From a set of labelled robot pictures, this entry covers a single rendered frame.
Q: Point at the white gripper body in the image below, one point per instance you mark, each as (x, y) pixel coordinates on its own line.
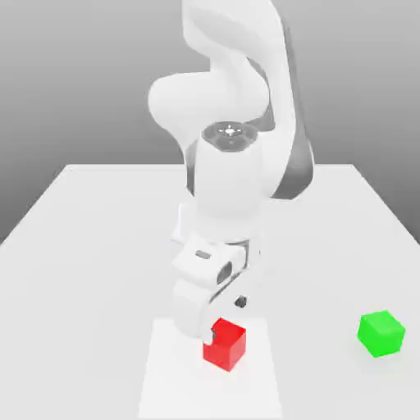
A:
(190, 308)

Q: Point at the small red cube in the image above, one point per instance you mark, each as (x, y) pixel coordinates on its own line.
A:
(229, 344)

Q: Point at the small green cube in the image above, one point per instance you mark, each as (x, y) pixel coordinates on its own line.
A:
(380, 334)

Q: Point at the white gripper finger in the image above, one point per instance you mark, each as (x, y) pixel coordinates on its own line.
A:
(207, 336)
(241, 302)

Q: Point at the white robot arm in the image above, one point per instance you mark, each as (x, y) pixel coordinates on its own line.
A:
(229, 183)

